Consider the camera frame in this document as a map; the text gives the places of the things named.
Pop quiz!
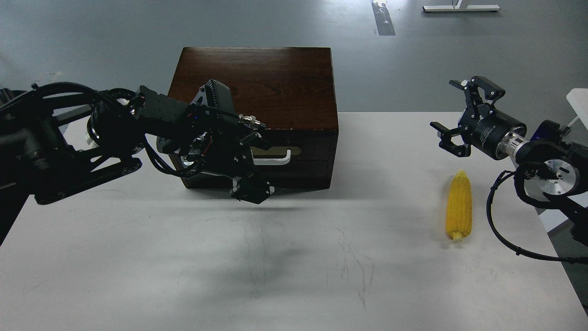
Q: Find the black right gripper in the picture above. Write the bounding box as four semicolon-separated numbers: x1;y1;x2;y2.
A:
430;76;528;161

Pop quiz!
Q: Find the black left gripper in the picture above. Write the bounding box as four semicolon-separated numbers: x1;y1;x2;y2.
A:
177;80;275;205

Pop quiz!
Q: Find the wooden drawer with white handle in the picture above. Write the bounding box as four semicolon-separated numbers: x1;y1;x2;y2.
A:
252;130;335;163

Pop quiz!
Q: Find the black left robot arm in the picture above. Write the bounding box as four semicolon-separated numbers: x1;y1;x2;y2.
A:
0;80;274;240

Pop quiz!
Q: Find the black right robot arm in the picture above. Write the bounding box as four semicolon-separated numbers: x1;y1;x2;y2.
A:
430;76;588;245

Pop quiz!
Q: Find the dark wooden drawer cabinet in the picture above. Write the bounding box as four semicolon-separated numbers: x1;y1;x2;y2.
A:
168;47;339;190

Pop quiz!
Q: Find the yellow corn cob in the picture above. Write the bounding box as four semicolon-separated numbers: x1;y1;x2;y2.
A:
445;169;473;242

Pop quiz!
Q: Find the white table leg base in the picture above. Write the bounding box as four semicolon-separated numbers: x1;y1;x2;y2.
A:
422;0;501;13

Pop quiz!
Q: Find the white furniture with caster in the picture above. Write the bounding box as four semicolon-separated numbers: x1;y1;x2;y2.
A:
563;88;588;136

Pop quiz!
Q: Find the black floor tape strip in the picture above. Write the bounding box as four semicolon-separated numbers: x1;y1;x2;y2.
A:
370;0;396;36

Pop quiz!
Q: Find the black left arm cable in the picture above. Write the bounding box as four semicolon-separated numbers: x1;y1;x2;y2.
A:
142;133;207;178

